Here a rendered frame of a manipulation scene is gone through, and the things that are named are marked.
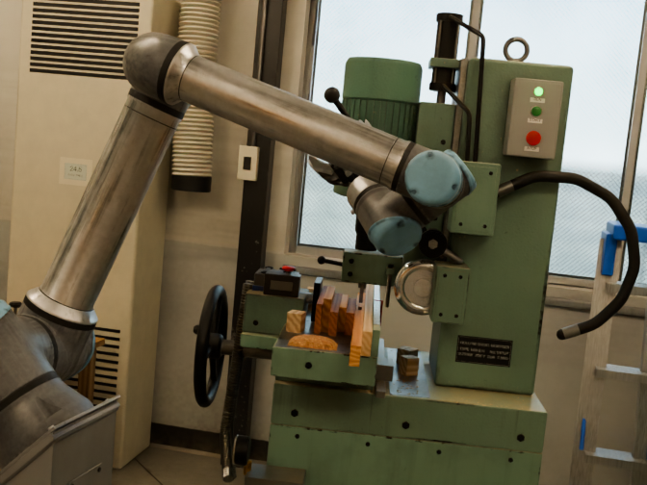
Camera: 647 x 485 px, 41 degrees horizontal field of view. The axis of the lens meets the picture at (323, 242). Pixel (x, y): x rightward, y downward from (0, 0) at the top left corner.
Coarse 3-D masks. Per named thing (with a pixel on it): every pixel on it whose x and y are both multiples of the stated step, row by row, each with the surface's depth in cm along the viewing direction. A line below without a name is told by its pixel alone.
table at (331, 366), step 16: (256, 336) 195; (272, 336) 196; (288, 336) 184; (336, 336) 188; (272, 352) 174; (288, 352) 173; (304, 352) 173; (320, 352) 173; (336, 352) 173; (272, 368) 174; (288, 368) 174; (304, 368) 174; (320, 368) 173; (336, 368) 173; (352, 368) 173; (368, 368) 173; (368, 384) 173
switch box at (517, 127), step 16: (512, 80) 182; (528, 80) 179; (544, 80) 179; (512, 96) 180; (528, 96) 179; (544, 96) 179; (560, 96) 179; (512, 112) 180; (528, 112) 179; (544, 112) 179; (512, 128) 180; (528, 128) 180; (544, 128) 179; (512, 144) 180; (528, 144) 180; (544, 144) 180
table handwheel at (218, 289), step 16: (208, 304) 196; (224, 304) 214; (208, 320) 194; (224, 320) 217; (208, 336) 193; (224, 336) 218; (208, 352) 199; (224, 352) 205; (256, 352) 204; (208, 384) 213; (208, 400) 201
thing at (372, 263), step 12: (348, 252) 199; (360, 252) 199; (372, 252) 201; (348, 264) 199; (360, 264) 199; (372, 264) 198; (384, 264) 198; (396, 264) 198; (348, 276) 199; (360, 276) 199; (372, 276) 199; (384, 276) 199
